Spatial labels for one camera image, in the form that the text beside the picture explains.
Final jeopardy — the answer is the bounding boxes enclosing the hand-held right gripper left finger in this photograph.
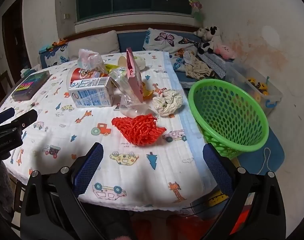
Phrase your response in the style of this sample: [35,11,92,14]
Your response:
[20,142,105,240]

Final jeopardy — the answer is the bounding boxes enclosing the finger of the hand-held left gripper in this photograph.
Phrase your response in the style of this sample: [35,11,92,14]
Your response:
[6,109,38,133]
[0,107,15,127]

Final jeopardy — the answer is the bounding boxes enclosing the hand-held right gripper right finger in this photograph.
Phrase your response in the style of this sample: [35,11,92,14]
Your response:
[203,142,286,240]

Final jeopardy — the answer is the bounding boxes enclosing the green plastic basket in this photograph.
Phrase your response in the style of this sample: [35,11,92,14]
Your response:
[188,79,270,159]

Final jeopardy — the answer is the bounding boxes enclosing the red foam mesh net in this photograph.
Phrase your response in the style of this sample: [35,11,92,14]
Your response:
[111,114,167,147]

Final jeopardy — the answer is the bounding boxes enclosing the white and blue milk carton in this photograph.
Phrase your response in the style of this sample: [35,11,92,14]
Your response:
[67,77,114,108]

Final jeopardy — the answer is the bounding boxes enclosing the white tissue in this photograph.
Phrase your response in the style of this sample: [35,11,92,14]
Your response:
[152,89,183,117]

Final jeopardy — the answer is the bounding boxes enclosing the clear plastic bag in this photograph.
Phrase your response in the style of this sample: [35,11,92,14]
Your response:
[78,49,109,74]

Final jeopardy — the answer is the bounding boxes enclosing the pink snack packet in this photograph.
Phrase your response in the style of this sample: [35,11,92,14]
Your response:
[126,47,144,103]

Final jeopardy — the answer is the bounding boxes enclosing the black box with colourful print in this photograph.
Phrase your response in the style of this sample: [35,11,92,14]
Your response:
[12,70,50,102]

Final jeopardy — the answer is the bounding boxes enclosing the tissue packet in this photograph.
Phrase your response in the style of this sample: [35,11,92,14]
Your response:
[20,65,41,78]

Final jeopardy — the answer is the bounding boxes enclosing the blue floor mat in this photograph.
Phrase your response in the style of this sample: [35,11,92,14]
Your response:
[238,127,285,175]

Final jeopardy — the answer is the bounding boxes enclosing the small butterfly print cushion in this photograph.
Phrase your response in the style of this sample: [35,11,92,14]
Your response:
[39,44,70,68]

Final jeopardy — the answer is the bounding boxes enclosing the red instant noodle cup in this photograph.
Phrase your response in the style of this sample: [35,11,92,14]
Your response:
[67,67,110,88]

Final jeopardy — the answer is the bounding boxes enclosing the small colourful toys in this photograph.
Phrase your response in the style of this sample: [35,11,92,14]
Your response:
[39,38,68,53]

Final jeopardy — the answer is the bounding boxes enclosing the dark wooden door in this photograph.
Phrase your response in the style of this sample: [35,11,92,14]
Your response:
[2,0,31,85]

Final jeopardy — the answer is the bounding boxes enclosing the clear storage box with toys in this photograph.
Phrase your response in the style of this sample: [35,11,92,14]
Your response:
[226,64,284,115]

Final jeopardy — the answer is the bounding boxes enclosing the orange fruit peel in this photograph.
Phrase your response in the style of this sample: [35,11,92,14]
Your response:
[141,82,155,100]

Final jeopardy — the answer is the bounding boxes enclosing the brown patterned clothes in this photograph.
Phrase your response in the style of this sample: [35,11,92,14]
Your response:
[183,51,217,79]

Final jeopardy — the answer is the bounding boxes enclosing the beige cushion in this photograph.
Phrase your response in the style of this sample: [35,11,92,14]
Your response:
[67,30,120,60]

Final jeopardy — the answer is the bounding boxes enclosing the grey patterned cloth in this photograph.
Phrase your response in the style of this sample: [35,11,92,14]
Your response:
[197,52,227,79]

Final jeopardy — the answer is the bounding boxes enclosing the white paper cup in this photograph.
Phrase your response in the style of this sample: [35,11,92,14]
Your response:
[118,56,146,71]

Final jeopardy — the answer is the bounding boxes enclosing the pink plush toy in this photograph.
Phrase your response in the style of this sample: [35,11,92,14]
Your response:
[214,44,238,60]

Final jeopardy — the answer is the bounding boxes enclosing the black and white plush cow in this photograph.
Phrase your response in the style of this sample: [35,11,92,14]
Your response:
[194,26,225,53]

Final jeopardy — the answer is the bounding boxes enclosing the butterfly print pillow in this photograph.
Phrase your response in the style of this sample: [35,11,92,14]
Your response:
[143,28,200,55]

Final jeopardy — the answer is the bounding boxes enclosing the green hanging decoration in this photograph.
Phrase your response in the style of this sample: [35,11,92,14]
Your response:
[188,0,205,22]

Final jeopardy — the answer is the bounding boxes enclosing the white cord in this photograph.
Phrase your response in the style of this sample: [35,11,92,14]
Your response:
[257,147,272,175]

